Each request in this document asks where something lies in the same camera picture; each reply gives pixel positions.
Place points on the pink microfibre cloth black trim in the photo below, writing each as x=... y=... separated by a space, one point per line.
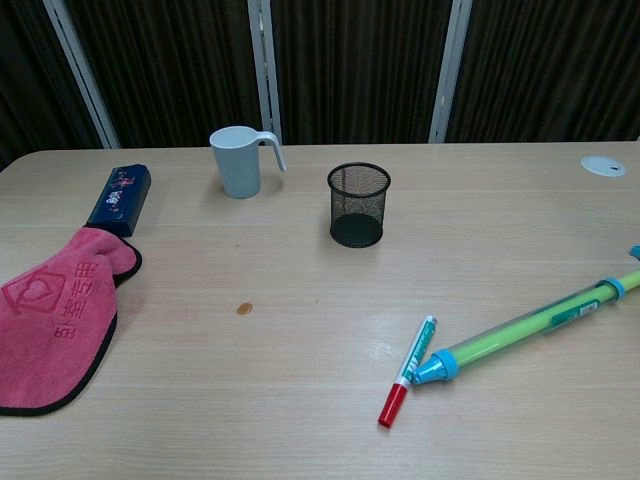
x=45 y=330

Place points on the black mesh pen holder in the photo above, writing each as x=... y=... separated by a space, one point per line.
x=356 y=200

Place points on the green marker red cap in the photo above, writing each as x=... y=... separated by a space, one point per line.
x=412 y=362

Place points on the dark pleated curtain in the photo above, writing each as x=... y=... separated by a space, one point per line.
x=360 y=65

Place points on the dark blue printed box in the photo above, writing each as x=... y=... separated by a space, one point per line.
x=120 y=197

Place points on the green tube water squirter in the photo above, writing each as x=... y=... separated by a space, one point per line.
x=520 y=330

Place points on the small blue plastic piece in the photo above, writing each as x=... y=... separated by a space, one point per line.
x=635 y=251

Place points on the white metal frame post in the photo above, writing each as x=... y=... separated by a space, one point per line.
x=82 y=75
x=265 y=70
x=450 y=75

